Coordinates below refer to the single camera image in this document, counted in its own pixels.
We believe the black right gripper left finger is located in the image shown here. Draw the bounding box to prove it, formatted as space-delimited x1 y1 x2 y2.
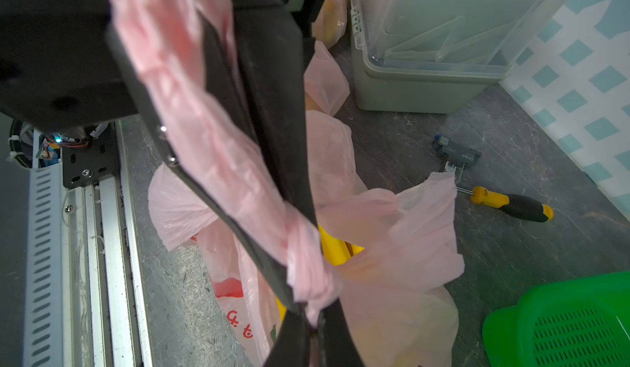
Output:
263 311 311 367

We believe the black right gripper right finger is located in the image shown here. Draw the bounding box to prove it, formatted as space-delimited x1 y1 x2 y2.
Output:
317 299 364 367

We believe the small grey electrical module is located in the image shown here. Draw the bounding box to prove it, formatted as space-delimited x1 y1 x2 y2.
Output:
432 134 482 184

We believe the yellow banana bunch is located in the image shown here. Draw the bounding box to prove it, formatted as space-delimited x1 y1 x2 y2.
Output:
318 225 364 266

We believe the pink plastic bag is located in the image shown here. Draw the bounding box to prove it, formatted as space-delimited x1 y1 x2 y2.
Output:
304 40 350 116
311 0 348 49
109 0 464 366

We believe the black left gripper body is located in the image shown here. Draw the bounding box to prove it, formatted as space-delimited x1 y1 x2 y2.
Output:
1 0 137 132

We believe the metal base rail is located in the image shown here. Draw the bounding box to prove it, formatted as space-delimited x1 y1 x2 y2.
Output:
22 123 154 366

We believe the yellow black handled screwdriver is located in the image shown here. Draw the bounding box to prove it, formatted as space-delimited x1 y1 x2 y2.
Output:
456 186 555 223

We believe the clear lidded storage box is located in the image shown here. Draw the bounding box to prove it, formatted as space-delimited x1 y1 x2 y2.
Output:
350 0 566 114

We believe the pink plastic bag back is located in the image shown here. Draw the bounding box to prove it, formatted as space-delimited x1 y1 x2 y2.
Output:
109 0 464 366

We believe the green plastic basket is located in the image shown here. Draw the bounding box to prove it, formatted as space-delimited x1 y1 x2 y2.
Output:
482 271 629 366

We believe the pink plastic bag front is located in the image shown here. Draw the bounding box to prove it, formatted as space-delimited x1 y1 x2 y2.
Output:
311 0 348 49

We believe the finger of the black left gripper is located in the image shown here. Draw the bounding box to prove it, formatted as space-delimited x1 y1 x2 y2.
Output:
202 0 318 224
105 25 302 314

